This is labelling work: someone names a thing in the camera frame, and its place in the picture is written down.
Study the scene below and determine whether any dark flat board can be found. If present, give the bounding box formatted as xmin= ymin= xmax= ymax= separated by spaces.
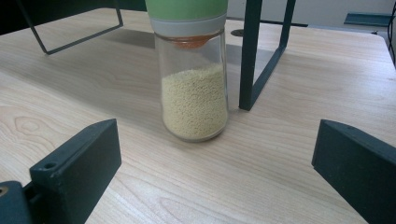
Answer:
xmin=343 ymin=11 xmax=394 ymax=28

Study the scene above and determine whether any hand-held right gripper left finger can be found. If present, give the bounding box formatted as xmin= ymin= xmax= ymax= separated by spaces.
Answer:
xmin=29 ymin=119 xmax=122 ymax=224

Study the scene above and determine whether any glass seasoning jar green lid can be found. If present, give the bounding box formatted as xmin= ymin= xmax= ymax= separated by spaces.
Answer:
xmin=145 ymin=0 xmax=230 ymax=143

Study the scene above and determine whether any black cable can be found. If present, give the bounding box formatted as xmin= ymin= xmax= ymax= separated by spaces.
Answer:
xmin=387 ymin=0 xmax=396 ymax=70

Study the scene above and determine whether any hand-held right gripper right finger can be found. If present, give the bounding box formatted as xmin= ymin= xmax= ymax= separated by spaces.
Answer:
xmin=311 ymin=119 xmax=396 ymax=224

